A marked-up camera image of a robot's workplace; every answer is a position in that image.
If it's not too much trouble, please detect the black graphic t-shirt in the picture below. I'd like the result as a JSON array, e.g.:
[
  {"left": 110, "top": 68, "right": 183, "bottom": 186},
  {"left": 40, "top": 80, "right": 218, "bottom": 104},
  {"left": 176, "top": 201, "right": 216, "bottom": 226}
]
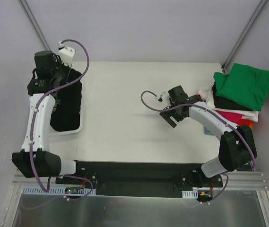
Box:
[{"left": 50, "top": 81, "right": 82, "bottom": 132}]

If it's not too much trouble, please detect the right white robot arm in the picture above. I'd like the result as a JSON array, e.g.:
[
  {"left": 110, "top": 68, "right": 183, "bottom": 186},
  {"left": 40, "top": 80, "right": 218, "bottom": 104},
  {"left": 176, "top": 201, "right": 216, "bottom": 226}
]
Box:
[{"left": 157, "top": 86, "right": 257, "bottom": 187}]

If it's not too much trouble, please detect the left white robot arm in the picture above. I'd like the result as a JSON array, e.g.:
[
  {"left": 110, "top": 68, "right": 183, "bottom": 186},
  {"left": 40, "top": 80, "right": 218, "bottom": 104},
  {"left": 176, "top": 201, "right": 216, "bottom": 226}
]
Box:
[{"left": 12, "top": 47, "right": 83, "bottom": 184}]

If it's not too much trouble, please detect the white folded t-shirt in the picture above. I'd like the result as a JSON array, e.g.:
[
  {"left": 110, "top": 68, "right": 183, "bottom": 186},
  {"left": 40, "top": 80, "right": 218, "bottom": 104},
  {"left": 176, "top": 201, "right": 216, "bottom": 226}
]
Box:
[{"left": 198, "top": 86, "right": 259, "bottom": 123}]

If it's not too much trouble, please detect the light blue folded t-shirt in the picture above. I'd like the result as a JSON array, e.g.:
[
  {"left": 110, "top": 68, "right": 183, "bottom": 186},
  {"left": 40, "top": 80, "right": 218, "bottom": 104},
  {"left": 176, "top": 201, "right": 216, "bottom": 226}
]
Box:
[{"left": 204, "top": 127, "right": 215, "bottom": 136}]

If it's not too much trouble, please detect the black folded t-shirt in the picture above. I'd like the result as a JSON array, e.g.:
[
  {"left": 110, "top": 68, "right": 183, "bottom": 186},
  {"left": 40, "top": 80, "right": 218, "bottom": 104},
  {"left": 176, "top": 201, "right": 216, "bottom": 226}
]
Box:
[{"left": 212, "top": 83, "right": 252, "bottom": 111}]

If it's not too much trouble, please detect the magenta folded t-shirt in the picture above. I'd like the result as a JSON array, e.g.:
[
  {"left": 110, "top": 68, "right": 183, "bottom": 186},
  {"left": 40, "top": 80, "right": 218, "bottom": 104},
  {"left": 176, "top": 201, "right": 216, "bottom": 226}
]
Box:
[{"left": 217, "top": 110, "right": 243, "bottom": 123}]

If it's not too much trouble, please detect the white plastic basket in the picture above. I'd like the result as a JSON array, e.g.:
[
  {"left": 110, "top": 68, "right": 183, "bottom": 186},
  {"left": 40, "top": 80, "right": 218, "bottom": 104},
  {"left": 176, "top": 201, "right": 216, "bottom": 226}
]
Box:
[{"left": 50, "top": 95, "right": 81, "bottom": 132}]

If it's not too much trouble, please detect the green folded t-shirt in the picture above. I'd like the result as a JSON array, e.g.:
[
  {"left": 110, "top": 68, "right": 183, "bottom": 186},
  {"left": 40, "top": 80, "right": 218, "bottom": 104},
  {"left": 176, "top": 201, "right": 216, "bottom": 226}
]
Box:
[{"left": 214, "top": 63, "right": 269, "bottom": 111}]

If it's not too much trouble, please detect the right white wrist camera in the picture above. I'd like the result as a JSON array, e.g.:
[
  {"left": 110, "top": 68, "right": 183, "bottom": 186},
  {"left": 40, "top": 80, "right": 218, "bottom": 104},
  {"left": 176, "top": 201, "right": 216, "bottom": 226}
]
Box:
[{"left": 157, "top": 92, "right": 169, "bottom": 103}]

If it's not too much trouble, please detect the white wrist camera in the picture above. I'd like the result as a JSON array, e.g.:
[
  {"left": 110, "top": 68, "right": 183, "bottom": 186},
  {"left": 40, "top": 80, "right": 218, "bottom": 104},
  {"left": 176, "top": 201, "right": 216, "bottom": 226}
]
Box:
[
  {"left": 157, "top": 92, "right": 169, "bottom": 103},
  {"left": 58, "top": 42, "right": 76, "bottom": 68}
]

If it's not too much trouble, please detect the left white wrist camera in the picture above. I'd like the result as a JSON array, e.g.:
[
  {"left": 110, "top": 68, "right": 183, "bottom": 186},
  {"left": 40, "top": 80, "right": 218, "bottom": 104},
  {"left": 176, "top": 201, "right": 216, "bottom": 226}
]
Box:
[{"left": 58, "top": 42, "right": 76, "bottom": 68}]

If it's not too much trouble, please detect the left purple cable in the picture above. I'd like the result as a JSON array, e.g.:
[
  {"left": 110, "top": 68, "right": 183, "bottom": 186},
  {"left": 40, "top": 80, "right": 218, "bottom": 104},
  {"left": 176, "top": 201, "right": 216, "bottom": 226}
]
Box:
[{"left": 29, "top": 39, "right": 95, "bottom": 201}]

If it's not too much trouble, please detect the left aluminium corner post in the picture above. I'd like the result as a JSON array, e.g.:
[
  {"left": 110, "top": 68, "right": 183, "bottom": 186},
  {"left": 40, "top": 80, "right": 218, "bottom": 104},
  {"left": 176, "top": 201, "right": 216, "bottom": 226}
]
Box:
[{"left": 19, "top": 0, "right": 51, "bottom": 51}]

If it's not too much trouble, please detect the aluminium corner post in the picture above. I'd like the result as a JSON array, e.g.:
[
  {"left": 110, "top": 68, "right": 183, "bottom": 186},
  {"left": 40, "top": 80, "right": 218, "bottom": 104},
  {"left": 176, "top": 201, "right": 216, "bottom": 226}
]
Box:
[
  {"left": 19, "top": 0, "right": 51, "bottom": 51},
  {"left": 221, "top": 0, "right": 269, "bottom": 74}
]

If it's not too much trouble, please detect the right slotted cable duct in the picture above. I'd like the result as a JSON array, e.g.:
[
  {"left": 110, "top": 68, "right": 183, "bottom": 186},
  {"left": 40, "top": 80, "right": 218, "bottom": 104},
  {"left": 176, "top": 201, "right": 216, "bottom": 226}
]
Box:
[{"left": 182, "top": 190, "right": 199, "bottom": 199}]

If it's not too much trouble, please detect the slotted cable duct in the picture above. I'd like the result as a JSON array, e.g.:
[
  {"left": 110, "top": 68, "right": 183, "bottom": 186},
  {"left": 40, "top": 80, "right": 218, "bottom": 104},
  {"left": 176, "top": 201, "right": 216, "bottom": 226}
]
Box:
[
  {"left": 182, "top": 190, "right": 199, "bottom": 199},
  {"left": 23, "top": 186, "right": 96, "bottom": 197}
]

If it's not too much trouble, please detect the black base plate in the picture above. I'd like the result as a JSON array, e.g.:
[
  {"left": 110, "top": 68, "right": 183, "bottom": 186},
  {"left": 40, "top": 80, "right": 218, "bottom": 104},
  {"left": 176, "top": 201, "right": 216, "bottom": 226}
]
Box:
[{"left": 55, "top": 161, "right": 223, "bottom": 198}]

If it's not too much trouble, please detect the aluminium rail frame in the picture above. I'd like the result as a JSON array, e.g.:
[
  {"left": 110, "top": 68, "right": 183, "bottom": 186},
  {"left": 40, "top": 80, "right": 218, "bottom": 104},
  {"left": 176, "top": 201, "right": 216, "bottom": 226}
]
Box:
[{"left": 12, "top": 171, "right": 269, "bottom": 191}]

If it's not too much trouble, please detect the left slotted cable duct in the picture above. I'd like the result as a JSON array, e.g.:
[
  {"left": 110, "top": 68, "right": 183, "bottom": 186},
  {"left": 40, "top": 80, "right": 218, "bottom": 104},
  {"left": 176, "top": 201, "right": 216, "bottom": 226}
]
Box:
[{"left": 23, "top": 186, "right": 96, "bottom": 197}]

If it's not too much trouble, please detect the right aluminium corner post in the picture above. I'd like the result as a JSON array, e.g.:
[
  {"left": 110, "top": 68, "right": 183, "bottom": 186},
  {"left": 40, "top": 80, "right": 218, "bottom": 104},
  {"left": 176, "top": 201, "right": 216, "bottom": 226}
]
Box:
[{"left": 221, "top": 0, "right": 269, "bottom": 74}]

